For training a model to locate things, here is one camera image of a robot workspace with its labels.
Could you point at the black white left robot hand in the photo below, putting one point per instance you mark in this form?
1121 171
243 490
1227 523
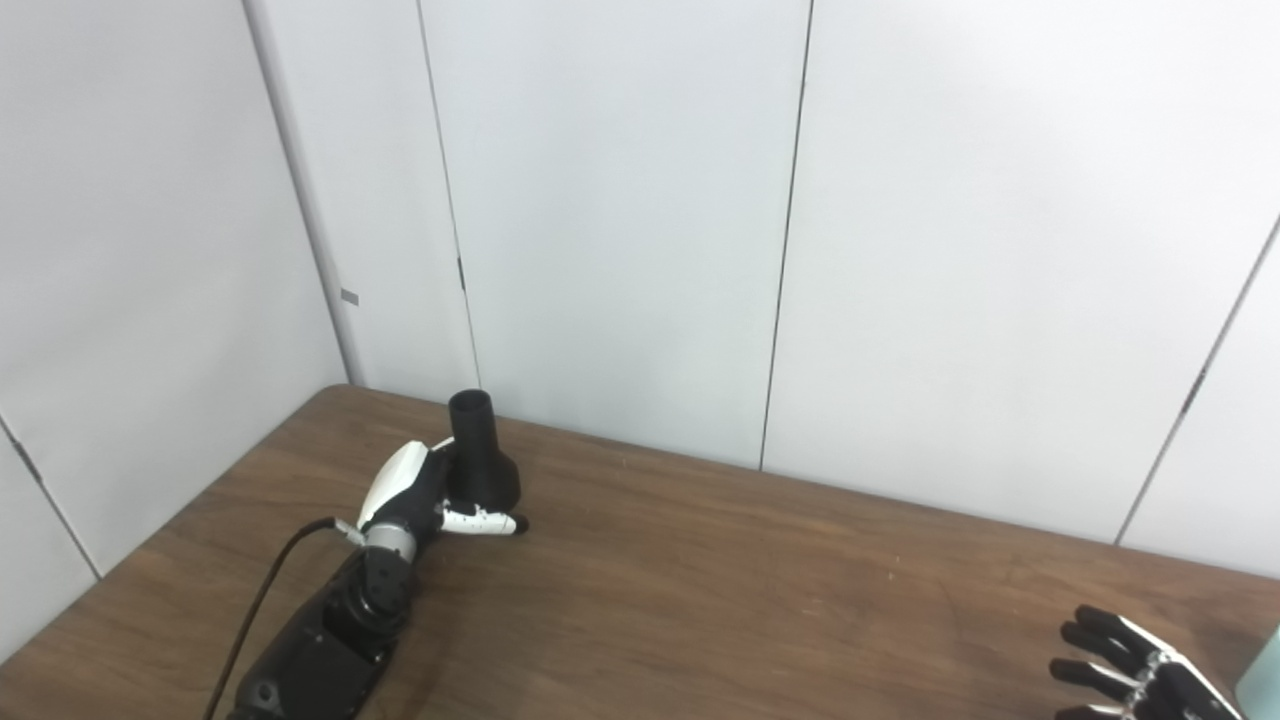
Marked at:
405 485

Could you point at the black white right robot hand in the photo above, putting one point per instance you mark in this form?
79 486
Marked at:
1160 690

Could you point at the black flared nozzle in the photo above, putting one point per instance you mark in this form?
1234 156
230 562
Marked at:
485 470

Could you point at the light blue cylinder cup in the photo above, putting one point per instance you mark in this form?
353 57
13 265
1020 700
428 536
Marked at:
1265 685

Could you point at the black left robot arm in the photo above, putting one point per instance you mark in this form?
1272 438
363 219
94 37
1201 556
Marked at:
330 640

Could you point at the white vertical corner post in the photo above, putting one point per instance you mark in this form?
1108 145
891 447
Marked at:
310 200

